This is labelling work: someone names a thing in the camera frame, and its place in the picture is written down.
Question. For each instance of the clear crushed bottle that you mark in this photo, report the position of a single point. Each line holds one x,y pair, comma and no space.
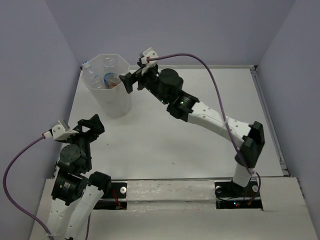
109,62

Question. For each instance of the red cap tea bottle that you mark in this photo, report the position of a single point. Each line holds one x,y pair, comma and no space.
119,81

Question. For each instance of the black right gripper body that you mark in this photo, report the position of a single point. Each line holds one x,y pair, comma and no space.
150,82

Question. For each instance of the white octagonal plastic bin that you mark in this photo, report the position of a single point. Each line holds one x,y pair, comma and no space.
115,102

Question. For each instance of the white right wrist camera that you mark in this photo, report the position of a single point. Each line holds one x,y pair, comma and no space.
148,53

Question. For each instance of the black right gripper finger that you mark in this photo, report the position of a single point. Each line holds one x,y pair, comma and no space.
145,64
128,81

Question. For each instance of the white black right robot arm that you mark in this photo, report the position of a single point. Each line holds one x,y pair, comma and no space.
247,139

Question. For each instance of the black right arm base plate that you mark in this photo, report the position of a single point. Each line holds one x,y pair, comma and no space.
230,196

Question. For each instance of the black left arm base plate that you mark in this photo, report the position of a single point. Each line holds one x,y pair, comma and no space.
115,199

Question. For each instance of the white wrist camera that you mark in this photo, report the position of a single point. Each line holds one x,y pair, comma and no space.
148,53
59,131

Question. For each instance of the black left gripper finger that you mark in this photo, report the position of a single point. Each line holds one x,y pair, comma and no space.
85,125
100,129

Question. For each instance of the blue label water bottle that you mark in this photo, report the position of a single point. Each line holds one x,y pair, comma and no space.
110,80

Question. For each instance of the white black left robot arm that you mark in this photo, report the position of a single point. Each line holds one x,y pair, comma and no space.
73,195

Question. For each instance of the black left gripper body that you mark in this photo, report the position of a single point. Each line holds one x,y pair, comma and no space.
84,139

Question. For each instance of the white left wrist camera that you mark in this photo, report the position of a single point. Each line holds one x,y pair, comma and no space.
59,131

